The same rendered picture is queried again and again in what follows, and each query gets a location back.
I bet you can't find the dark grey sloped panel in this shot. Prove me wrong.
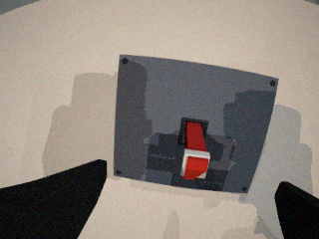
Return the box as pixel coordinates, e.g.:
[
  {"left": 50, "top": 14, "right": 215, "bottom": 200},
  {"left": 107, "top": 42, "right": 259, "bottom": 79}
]
[{"left": 113, "top": 55, "right": 279, "bottom": 194}]

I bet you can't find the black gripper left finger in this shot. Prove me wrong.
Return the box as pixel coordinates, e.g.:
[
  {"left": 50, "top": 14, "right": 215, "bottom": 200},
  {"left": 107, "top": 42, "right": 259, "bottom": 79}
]
[{"left": 0, "top": 159, "right": 108, "bottom": 239}]

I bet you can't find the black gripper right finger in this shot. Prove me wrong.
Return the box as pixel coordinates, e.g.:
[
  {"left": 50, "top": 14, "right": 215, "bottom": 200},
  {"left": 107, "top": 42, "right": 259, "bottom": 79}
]
[{"left": 274, "top": 180, "right": 319, "bottom": 239}]

